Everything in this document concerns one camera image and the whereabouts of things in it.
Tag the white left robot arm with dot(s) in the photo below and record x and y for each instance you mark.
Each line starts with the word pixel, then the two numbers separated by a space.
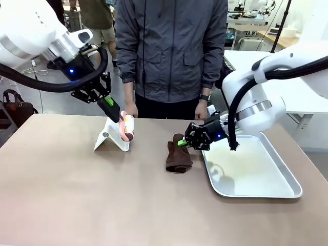
pixel 28 30

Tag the person in grey jacket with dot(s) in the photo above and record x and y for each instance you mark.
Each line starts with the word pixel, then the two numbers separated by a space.
pixel 169 46

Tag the white lint roller stand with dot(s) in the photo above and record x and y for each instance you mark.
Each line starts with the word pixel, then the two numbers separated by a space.
pixel 109 138

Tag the black wrist watch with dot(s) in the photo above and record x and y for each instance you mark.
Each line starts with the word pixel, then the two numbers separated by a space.
pixel 205 97

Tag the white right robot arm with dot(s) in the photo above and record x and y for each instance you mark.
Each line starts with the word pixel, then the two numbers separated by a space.
pixel 258 102

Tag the person's right forearm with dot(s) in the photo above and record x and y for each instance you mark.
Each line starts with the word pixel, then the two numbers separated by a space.
pixel 128 77

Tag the brown leather bag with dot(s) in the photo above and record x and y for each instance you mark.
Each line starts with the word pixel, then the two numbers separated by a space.
pixel 16 106

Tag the pink lint roller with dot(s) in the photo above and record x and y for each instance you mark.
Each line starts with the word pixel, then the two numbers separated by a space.
pixel 129 125

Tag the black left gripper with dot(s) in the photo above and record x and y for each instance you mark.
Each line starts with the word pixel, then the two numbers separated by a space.
pixel 77 68

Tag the black tripod pole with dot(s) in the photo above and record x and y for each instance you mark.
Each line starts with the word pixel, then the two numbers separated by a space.
pixel 279 25

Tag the wooden background workbench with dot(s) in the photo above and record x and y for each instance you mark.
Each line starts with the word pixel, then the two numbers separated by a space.
pixel 276 37

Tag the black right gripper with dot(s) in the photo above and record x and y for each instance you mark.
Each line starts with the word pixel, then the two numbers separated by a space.
pixel 215 129

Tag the brown terry cloth towel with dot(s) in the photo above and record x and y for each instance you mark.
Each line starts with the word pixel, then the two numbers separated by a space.
pixel 179 157

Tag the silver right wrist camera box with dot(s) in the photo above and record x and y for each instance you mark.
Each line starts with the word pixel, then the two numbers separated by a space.
pixel 225 121

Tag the person's left forearm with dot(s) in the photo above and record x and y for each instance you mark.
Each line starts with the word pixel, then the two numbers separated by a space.
pixel 211 74

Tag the silver metal tray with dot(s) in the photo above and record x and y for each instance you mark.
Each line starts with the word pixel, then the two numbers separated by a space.
pixel 246 166

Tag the person's left hand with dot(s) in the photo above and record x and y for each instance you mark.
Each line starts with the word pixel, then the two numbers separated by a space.
pixel 201 111

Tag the bystander in olive shirt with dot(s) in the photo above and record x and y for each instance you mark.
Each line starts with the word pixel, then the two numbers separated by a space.
pixel 96 18

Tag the person's right hand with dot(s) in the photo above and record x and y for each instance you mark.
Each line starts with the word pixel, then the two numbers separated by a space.
pixel 132 110

